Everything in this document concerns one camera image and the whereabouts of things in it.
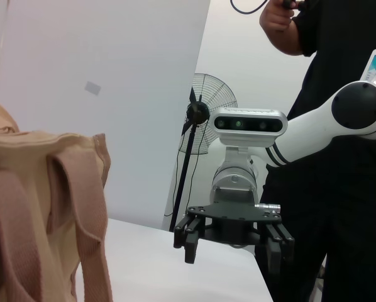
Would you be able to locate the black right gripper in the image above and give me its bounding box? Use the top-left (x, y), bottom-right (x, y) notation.
top-left (173, 203), bottom-right (296, 286)

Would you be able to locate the khaki canvas food bag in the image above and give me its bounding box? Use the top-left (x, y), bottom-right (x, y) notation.
top-left (0, 96), bottom-right (113, 302)

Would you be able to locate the person's bare forearm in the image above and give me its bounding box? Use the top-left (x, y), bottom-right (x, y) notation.
top-left (260, 19), bottom-right (304, 57)

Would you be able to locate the person's hand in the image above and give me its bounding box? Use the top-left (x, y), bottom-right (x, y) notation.
top-left (259, 0), bottom-right (298, 26)

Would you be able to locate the person in black clothes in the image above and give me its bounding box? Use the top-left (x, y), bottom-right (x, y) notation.
top-left (255, 0), bottom-right (376, 302)

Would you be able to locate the black standing fan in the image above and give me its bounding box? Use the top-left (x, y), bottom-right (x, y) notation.
top-left (168, 72), bottom-right (239, 233)

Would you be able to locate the grey tape patch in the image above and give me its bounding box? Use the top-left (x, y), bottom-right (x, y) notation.
top-left (84, 81), bottom-right (102, 96)

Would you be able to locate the white backdrop panel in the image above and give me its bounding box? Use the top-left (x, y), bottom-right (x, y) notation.
top-left (0, 0), bottom-right (210, 233)

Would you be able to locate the right gripper cable with plug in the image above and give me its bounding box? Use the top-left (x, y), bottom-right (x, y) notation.
top-left (255, 203), bottom-right (282, 213)

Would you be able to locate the thin black fan cable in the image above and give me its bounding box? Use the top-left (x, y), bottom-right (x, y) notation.
top-left (163, 133), bottom-right (199, 218)

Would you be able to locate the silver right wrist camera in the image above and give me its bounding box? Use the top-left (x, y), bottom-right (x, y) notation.
top-left (209, 106), bottom-right (289, 147)

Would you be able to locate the black hand-held controller cable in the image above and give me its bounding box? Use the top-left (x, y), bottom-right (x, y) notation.
top-left (229, 0), bottom-right (306, 14)

